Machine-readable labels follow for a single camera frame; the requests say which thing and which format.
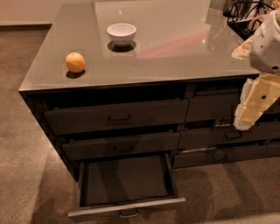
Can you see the white ceramic bowl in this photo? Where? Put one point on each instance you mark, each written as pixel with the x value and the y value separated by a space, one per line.
pixel 122 34

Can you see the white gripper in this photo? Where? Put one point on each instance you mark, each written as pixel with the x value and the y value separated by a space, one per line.
pixel 267 51

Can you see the orange fruit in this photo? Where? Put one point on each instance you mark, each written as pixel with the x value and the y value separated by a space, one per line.
pixel 75 62

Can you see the dark cabinet with grey top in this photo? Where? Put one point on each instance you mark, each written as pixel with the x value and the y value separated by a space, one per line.
pixel 181 47

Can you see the black wire basket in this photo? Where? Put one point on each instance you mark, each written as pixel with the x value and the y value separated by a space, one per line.
pixel 246 16

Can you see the dark drawer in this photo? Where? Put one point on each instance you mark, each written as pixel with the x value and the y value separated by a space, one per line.
pixel 206 137
pixel 213 105
pixel 226 155
pixel 125 187
pixel 122 145
pixel 64 121

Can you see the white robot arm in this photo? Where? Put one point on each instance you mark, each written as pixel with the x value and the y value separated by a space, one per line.
pixel 263 51

